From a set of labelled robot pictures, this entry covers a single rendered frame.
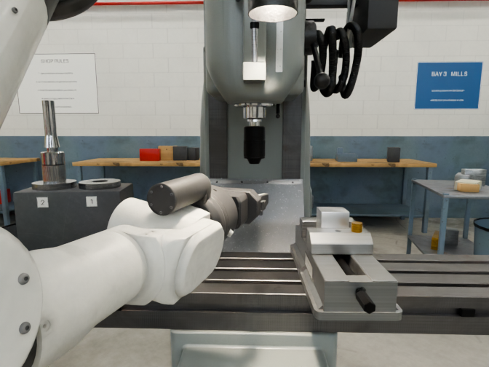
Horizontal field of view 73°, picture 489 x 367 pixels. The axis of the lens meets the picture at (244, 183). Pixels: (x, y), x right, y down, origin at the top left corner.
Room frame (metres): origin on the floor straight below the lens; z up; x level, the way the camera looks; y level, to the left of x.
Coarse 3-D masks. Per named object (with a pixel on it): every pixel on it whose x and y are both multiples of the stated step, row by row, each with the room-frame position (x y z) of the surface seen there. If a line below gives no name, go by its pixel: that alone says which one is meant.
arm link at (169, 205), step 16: (192, 176) 0.40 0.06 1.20; (160, 192) 0.34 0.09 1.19; (176, 192) 0.34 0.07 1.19; (192, 192) 0.37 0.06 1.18; (208, 192) 0.42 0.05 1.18; (128, 208) 0.37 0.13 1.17; (144, 208) 0.37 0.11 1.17; (160, 208) 0.34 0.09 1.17; (176, 208) 0.34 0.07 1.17; (192, 208) 0.39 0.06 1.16; (208, 208) 0.41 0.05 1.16; (224, 208) 0.43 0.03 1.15; (112, 224) 0.36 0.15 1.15; (128, 224) 0.35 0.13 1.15; (144, 224) 0.35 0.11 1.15; (160, 224) 0.35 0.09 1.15; (176, 224) 0.35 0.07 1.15; (224, 224) 0.42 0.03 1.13
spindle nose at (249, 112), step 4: (244, 108) 0.71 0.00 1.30; (248, 108) 0.71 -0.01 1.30; (252, 108) 0.70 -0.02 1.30; (256, 108) 0.70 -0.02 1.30; (260, 108) 0.71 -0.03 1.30; (264, 108) 0.71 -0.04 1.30; (244, 112) 0.71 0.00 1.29; (248, 112) 0.71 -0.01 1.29; (252, 112) 0.70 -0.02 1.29; (256, 112) 0.70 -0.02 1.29; (260, 112) 0.71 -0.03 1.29; (264, 112) 0.71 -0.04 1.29; (244, 116) 0.71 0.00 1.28; (248, 116) 0.71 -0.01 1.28; (252, 116) 0.70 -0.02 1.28; (256, 116) 0.70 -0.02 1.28; (260, 116) 0.71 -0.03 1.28; (264, 116) 0.71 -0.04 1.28
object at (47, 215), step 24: (24, 192) 0.69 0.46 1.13; (48, 192) 0.69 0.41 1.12; (72, 192) 0.70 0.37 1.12; (96, 192) 0.70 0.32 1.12; (120, 192) 0.71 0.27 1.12; (24, 216) 0.69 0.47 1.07; (48, 216) 0.69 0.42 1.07; (72, 216) 0.70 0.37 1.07; (96, 216) 0.70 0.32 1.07; (24, 240) 0.69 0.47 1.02; (48, 240) 0.69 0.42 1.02; (72, 240) 0.70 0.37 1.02
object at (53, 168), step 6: (42, 162) 0.73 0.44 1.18; (48, 162) 0.73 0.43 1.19; (54, 162) 0.73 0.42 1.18; (60, 162) 0.74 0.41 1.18; (42, 168) 0.73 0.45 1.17; (48, 168) 0.73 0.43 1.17; (54, 168) 0.73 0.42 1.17; (60, 168) 0.74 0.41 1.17; (42, 174) 0.74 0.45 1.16; (48, 174) 0.73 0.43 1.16; (54, 174) 0.73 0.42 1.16; (60, 174) 0.74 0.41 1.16; (48, 180) 0.73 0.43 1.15; (54, 180) 0.73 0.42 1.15; (60, 180) 0.74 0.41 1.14; (66, 180) 0.76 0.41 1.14
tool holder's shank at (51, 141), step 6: (42, 102) 0.74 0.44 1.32; (48, 102) 0.74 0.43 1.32; (54, 102) 0.76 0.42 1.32; (42, 108) 0.74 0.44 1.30; (48, 108) 0.74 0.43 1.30; (54, 108) 0.75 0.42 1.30; (48, 114) 0.74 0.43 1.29; (54, 114) 0.75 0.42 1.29; (48, 120) 0.74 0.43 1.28; (54, 120) 0.75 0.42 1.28; (48, 126) 0.74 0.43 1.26; (54, 126) 0.75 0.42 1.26; (48, 132) 0.74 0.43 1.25; (54, 132) 0.75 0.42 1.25; (48, 138) 0.74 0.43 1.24; (54, 138) 0.74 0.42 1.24; (48, 144) 0.74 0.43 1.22; (54, 144) 0.74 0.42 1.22; (48, 150) 0.74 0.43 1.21; (54, 150) 0.74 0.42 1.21
